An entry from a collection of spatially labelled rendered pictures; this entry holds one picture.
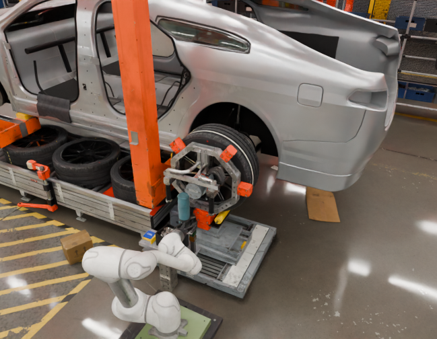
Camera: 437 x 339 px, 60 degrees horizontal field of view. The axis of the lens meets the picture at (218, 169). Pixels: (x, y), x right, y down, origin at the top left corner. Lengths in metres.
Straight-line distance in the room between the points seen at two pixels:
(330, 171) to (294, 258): 0.93
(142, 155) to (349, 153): 1.48
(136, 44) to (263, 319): 2.09
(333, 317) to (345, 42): 2.70
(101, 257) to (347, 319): 1.95
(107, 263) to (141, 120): 1.20
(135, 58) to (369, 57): 2.60
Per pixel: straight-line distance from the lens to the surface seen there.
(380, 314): 3.24
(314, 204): 4.08
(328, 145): 2.79
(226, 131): 2.76
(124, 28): 2.54
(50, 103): 4.16
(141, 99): 2.62
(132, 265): 1.75
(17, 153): 4.32
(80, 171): 3.80
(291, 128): 2.80
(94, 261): 1.84
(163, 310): 2.28
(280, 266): 3.35
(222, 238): 3.22
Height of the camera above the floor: 2.39
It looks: 32 degrees down
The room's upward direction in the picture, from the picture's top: 1 degrees clockwise
